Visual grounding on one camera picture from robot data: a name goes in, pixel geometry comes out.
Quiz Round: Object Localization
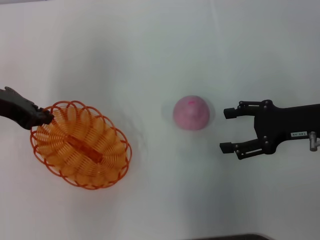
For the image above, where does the dark robot torso edge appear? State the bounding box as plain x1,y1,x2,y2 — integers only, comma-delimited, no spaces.
197,233,268,240

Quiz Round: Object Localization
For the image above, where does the silver gripper cable plug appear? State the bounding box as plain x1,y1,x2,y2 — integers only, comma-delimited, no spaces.
308,131,320,152

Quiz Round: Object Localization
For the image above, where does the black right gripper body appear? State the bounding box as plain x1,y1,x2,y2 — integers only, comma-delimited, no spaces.
253,99,320,156

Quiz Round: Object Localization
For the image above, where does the orange woven plastic basket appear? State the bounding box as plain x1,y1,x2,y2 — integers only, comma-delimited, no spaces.
29,99,133,190

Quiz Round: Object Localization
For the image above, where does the pink peach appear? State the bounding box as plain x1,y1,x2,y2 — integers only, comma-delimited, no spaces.
172,94,211,131

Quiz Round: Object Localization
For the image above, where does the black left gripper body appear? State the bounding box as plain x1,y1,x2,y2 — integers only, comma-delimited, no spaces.
0,86,39,130

